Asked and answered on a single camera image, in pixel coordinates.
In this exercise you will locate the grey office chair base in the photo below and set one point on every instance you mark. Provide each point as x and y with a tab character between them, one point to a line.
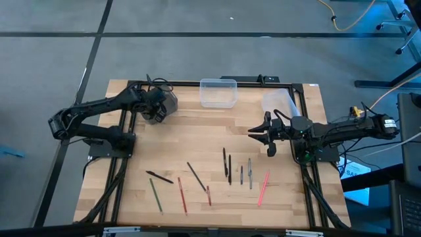
394	23

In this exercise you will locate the smoky dark grey plastic bin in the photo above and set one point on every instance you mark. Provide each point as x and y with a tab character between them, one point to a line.
171	103

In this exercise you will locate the black aluminium table frame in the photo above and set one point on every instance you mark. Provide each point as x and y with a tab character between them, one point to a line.
184	83

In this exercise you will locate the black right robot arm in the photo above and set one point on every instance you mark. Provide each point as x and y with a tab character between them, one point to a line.
345	128

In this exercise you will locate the frosted white plastic bin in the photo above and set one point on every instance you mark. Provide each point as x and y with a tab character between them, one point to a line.
279	102

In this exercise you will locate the grey computer case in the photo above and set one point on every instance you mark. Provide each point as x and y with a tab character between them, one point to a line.
411	148

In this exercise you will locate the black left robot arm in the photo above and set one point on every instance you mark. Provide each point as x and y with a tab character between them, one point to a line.
98	103

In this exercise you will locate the white printed paper sheet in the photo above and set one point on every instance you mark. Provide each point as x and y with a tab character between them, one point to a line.
358	197

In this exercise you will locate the green pencil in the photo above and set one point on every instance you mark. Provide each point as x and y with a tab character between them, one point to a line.
156	195

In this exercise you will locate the silver metal bracket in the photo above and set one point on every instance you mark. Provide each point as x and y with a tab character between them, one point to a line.
121	229
304	233

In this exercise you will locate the red crayon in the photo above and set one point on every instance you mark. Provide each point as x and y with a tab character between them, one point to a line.
208	195

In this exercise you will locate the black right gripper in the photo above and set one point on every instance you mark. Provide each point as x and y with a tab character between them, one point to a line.
281	130

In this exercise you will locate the black metal crossbar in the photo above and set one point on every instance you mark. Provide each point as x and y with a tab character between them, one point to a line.
49	232

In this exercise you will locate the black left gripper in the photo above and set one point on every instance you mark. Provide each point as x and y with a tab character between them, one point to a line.
152	98

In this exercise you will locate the pink pencil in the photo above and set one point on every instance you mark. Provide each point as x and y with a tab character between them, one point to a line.
263	188

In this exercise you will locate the black pen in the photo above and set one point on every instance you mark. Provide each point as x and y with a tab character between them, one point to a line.
225	163
229	169
159	177

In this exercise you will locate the yellow plug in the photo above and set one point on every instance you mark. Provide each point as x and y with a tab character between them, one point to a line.
355	112

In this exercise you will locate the light grey crayon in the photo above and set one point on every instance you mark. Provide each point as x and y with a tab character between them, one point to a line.
250	181

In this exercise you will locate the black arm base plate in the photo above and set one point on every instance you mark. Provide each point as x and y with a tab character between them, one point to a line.
330	154
102	149

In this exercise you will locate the clear plastic bin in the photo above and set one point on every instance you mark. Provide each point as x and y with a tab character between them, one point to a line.
218	98

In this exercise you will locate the black pencil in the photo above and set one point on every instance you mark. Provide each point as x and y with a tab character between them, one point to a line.
196	176

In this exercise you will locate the red pencil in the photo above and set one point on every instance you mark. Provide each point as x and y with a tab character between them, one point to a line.
182	197

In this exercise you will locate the black desk leg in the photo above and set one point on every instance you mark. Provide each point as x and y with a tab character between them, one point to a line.
371	84

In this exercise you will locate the dark grey pen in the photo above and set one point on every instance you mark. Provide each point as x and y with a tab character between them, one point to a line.
241	175

